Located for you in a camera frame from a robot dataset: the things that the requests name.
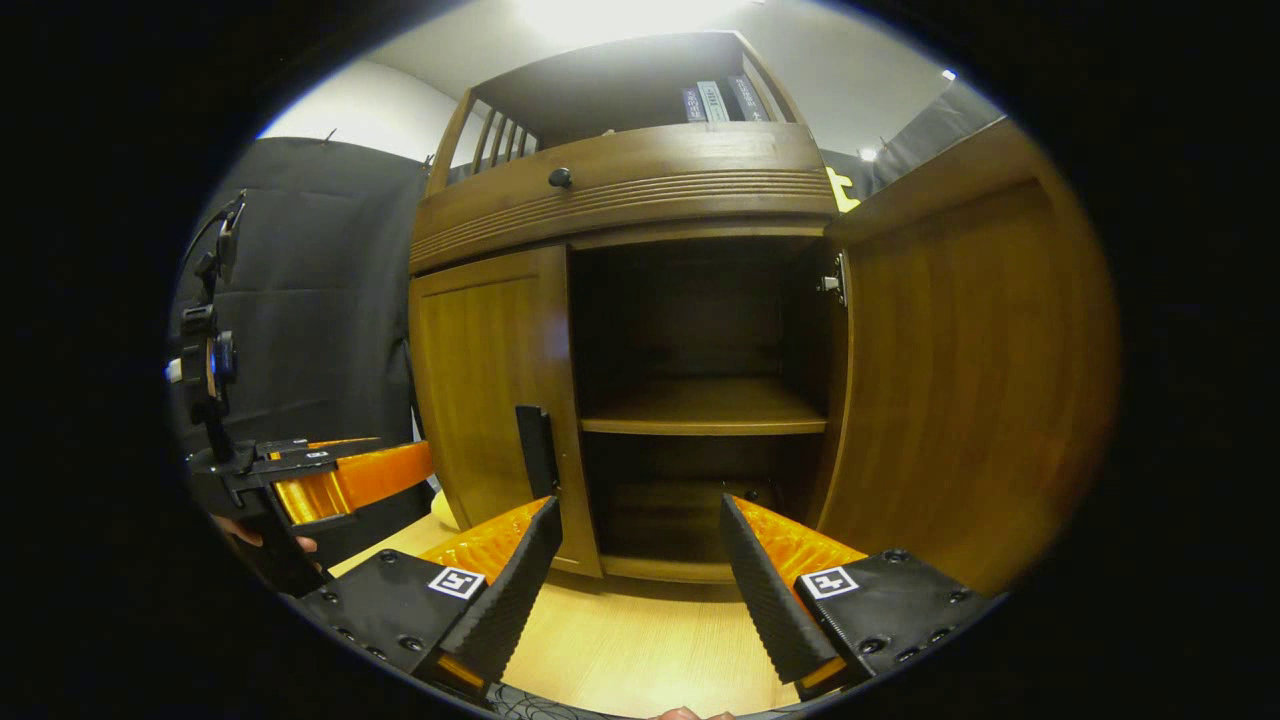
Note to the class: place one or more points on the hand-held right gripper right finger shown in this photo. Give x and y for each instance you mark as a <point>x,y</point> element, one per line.
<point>765,600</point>

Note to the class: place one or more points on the large ceiling light panel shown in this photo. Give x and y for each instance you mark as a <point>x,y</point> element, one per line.
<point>620,15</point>

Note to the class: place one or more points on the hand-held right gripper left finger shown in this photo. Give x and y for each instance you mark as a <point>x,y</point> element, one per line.
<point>520,590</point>

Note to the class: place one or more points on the black round drawer knob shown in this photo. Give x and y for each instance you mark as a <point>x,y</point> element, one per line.
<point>560,178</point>

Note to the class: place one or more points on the wooden double-door shoe cabinet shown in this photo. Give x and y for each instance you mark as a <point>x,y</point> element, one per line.
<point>700,405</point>

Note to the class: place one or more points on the cream round object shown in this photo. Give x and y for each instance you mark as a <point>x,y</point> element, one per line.
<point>441,507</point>

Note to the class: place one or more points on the wooden shoe cabinet door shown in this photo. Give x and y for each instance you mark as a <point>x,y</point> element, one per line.
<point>480,380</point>
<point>970,370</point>

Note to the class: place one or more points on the wooden cabinet drawer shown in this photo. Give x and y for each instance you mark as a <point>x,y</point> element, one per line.
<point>650,180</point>

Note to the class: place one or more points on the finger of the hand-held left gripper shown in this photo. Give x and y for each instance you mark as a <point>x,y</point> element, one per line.
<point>300,458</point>
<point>380,475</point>

